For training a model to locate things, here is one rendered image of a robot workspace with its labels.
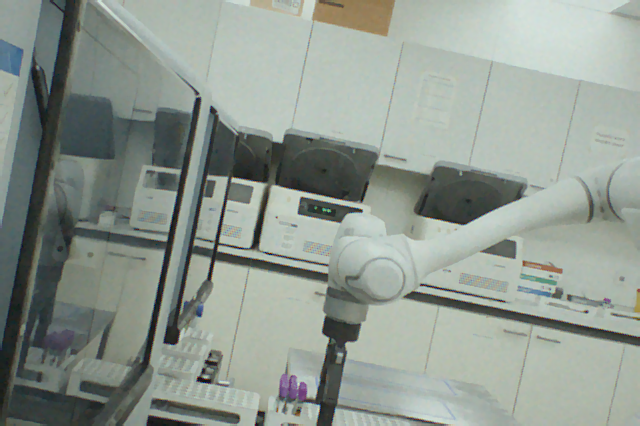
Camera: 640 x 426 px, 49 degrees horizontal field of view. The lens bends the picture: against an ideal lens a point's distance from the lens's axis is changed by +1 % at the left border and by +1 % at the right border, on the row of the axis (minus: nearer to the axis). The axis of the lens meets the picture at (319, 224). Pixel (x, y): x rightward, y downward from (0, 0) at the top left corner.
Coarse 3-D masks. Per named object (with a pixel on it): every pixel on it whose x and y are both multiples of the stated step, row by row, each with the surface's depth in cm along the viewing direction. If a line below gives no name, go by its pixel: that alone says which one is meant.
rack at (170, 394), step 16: (160, 384) 138; (176, 384) 140; (192, 384) 142; (208, 384) 144; (160, 400) 140; (176, 400) 134; (192, 400) 134; (208, 400) 134; (224, 400) 136; (240, 400) 138; (256, 400) 140; (160, 416) 134; (176, 416) 134; (192, 416) 140; (208, 416) 142; (224, 416) 144; (240, 416) 135
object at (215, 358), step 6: (210, 354) 184; (216, 354) 186; (210, 360) 179; (216, 360) 180; (216, 366) 179; (216, 378) 179; (234, 378) 190; (216, 384) 185; (222, 384) 185; (228, 384) 185
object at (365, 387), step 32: (288, 352) 205; (352, 384) 183; (384, 384) 190; (416, 384) 197; (448, 384) 205; (384, 416) 166; (416, 416) 167; (448, 416) 173; (480, 416) 179; (512, 416) 185
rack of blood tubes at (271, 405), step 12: (312, 408) 143; (264, 420) 141; (276, 420) 135; (288, 420) 135; (300, 420) 135; (312, 420) 135; (336, 420) 138; (348, 420) 140; (360, 420) 142; (372, 420) 143; (384, 420) 146; (396, 420) 146
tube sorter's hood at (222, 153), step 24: (216, 120) 128; (216, 144) 137; (216, 168) 147; (216, 192) 157; (216, 216) 170; (192, 240) 130; (216, 240) 185; (192, 264) 139; (192, 288) 148; (192, 312) 148; (168, 336) 131
